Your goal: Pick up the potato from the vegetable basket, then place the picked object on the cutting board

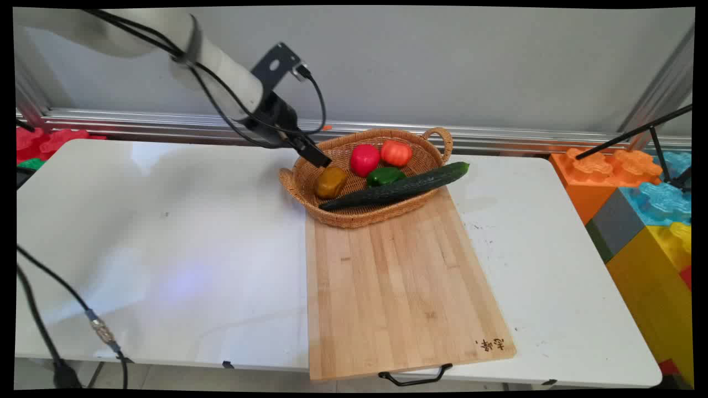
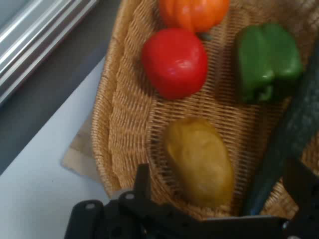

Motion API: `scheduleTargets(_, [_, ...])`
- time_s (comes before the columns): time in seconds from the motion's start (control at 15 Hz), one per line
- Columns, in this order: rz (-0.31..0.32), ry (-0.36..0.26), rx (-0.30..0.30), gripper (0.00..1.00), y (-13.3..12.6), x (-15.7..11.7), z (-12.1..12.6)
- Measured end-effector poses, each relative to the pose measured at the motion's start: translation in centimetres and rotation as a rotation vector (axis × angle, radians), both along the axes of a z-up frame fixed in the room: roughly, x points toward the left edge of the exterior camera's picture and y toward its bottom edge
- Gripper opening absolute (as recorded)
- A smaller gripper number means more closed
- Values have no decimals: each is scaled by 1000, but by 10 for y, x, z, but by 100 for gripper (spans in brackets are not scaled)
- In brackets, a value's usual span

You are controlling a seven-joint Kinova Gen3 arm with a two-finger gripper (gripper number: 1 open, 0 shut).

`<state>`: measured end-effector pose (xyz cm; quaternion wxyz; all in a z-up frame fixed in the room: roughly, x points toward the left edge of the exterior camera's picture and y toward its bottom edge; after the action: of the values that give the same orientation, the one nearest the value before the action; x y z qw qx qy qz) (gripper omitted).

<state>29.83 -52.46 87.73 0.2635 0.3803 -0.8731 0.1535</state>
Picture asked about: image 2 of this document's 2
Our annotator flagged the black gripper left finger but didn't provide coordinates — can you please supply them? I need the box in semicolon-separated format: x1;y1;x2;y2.
64;163;200;239

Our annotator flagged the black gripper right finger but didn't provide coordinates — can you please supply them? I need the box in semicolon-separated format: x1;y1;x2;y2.
282;157;319;239

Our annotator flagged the dark green cucumber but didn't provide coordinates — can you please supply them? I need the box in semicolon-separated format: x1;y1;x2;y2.
241;59;319;217

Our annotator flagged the yellow-brown potato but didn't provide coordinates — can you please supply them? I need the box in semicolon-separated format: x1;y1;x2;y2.
164;117;235;209

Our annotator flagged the woven wicker basket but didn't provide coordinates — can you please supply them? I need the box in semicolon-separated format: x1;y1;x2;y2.
91;0;319;221

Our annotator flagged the green bell pepper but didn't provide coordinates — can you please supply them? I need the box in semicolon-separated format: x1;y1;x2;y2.
235;23;304;104

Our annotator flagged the red bell pepper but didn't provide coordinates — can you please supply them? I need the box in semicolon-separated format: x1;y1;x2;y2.
141;27;209;100

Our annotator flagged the orange bell pepper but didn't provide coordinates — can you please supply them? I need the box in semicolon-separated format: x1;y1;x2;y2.
159;0;230;33

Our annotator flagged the aluminium frame rail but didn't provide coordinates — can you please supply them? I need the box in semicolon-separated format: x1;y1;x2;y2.
0;0;98;107

